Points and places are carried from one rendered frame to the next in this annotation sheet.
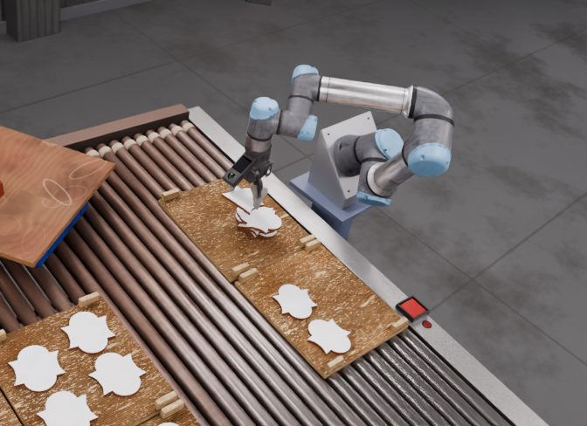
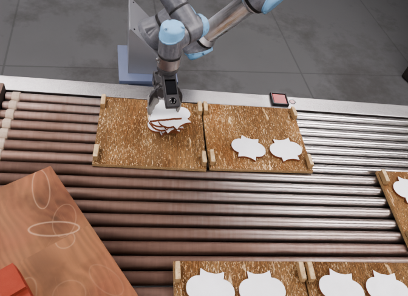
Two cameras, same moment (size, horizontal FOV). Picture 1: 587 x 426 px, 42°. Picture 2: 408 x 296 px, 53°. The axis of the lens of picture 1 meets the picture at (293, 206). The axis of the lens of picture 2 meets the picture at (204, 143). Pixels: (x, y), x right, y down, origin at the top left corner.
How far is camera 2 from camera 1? 1.53 m
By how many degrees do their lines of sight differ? 41
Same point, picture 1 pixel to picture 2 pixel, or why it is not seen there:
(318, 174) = (137, 62)
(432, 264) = not seen: hidden behind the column
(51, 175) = (25, 221)
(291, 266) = (214, 130)
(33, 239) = (106, 279)
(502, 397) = (354, 107)
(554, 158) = not seen: outside the picture
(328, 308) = (261, 136)
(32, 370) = not seen: outside the picture
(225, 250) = (176, 155)
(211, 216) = (135, 142)
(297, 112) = (192, 17)
